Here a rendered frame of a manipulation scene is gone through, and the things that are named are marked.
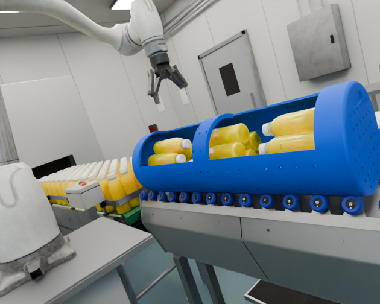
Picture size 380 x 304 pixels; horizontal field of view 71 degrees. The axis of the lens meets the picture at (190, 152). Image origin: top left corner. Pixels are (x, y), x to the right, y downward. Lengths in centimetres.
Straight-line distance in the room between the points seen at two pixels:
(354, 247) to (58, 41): 579
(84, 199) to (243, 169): 78
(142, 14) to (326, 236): 93
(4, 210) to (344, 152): 78
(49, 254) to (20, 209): 14
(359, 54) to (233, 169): 347
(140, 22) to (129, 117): 501
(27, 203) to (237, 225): 61
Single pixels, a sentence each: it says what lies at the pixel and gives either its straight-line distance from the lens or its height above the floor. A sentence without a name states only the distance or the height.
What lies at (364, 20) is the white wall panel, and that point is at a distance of 410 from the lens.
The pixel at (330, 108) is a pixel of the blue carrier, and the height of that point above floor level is 120.
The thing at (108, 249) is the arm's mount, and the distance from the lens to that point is 73.
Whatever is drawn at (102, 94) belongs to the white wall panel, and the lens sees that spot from 592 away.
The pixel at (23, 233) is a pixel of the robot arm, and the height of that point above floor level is 113.
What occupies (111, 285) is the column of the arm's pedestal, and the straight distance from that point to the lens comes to 80.
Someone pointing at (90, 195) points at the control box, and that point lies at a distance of 131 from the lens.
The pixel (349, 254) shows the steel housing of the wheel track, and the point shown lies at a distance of 77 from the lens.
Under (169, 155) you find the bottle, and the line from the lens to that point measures 108.
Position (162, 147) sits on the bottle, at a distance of 116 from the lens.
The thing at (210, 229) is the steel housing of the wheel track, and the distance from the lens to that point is 100.
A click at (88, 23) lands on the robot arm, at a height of 168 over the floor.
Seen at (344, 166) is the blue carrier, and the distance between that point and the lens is 65.
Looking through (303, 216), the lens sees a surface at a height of 93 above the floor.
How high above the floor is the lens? 129
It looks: 9 degrees down
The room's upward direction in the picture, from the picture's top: 18 degrees counter-clockwise
